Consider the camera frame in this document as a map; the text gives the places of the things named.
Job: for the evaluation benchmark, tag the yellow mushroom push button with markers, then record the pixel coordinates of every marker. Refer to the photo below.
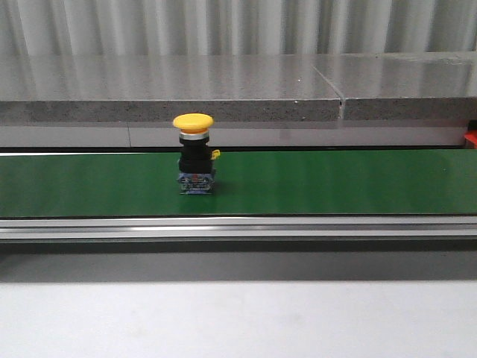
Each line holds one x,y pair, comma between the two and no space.
196,163

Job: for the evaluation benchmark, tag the green conveyor belt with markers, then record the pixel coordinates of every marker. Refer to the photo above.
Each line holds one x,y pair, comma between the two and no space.
247,183

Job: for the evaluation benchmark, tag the grey stone slab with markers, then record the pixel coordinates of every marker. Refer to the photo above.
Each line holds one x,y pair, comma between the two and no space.
436,87

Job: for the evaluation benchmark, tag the red plastic part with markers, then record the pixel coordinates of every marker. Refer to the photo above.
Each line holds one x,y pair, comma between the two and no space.
470,137

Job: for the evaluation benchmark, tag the white curtain backdrop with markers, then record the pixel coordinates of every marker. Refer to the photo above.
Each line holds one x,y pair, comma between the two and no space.
235,27

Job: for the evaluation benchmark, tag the aluminium conveyor side rail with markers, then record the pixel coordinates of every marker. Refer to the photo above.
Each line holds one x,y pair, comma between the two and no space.
237,229

